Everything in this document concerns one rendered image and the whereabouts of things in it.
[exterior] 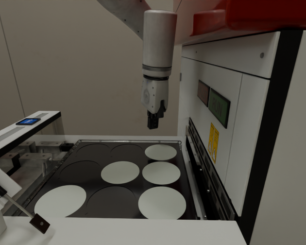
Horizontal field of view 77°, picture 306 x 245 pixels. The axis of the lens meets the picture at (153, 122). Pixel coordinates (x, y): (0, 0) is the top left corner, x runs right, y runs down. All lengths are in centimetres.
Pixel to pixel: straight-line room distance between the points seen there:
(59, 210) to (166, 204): 22
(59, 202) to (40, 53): 237
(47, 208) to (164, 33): 47
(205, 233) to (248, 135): 15
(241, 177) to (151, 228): 15
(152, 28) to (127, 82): 187
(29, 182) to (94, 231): 33
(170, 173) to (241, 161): 26
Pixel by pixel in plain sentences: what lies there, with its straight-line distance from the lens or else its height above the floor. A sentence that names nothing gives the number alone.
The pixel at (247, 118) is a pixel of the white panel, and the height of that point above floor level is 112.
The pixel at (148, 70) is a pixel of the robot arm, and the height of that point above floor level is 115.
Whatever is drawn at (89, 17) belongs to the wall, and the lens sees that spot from 246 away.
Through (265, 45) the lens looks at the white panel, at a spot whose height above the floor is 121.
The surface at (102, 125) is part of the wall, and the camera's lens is 260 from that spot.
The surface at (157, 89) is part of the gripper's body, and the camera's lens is 53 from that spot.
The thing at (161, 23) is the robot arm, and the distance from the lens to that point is 51.
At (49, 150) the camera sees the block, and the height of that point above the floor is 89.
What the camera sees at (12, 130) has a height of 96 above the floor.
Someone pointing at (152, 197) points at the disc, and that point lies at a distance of 45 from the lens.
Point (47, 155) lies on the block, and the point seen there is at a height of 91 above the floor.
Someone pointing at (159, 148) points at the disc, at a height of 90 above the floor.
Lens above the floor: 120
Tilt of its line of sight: 21 degrees down
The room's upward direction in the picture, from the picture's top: straight up
